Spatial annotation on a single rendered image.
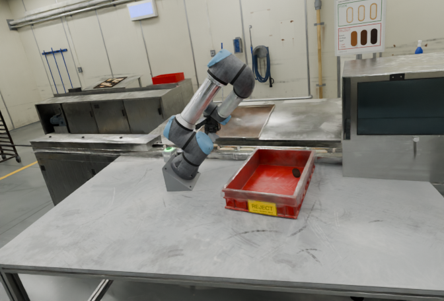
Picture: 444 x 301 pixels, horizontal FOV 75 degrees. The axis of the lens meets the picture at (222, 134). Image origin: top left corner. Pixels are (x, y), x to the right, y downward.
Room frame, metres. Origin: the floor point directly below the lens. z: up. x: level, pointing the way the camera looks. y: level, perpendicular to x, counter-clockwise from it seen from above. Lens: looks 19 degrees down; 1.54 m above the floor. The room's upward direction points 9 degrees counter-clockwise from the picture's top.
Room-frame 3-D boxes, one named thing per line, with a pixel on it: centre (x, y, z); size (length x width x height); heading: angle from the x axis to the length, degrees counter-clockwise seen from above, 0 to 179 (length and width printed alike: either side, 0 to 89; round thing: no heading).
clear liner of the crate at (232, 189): (1.23, -0.21, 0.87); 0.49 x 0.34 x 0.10; 152
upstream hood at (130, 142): (2.24, 1.05, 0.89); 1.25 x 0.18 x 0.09; 64
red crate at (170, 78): (5.52, 0.84, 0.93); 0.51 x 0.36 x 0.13; 68
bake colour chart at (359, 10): (2.14, -1.07, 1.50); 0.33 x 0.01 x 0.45; 60
